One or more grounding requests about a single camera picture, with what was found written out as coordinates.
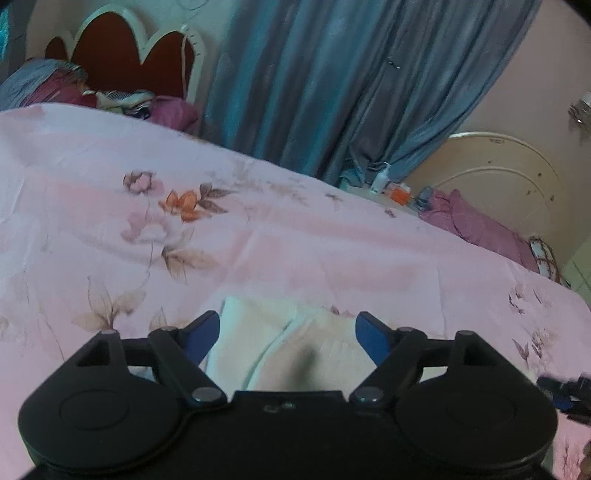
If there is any small purple pillow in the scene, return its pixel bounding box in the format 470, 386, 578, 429
147, 96, 200, 136

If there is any pink floral bed sheet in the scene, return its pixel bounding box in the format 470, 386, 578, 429
0, 102, 591, 480

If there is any patterned scarf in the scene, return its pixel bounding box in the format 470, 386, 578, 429
95, 89, 155, 121

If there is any orange box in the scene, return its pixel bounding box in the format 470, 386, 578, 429
385, 182, 413, 205

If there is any patterned pillow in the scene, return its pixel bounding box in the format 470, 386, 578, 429
529, 236, 563, 281

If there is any white nightstand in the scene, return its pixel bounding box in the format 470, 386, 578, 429
339, 168, 419, 214

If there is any white pump bottle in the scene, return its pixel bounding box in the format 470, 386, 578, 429
369, 161, 392, 195

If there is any wall lamp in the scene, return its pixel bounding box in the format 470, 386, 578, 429
568, 90, 591, 126

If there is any blue curtain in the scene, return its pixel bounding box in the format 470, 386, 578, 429
203, 0, 542, 186

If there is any red scalloped headboard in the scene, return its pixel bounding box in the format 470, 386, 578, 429
44, 4, 206, 108

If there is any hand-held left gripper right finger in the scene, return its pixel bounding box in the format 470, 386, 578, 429
348, 311, 506, 409

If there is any cream arched headboard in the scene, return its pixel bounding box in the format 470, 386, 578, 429
406, 131, 574, 278

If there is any pink cloth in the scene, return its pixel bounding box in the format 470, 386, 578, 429
28, 76, 100, 109

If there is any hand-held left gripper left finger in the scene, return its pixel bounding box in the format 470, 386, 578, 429
69, 310, 228, 409

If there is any white knit sweater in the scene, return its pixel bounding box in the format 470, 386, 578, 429
128, 295, 445, 393

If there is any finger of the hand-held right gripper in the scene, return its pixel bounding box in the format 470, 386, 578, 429
536, 375, 591, 411

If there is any pale wardrobe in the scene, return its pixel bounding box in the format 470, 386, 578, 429
562, 256, 591, 298

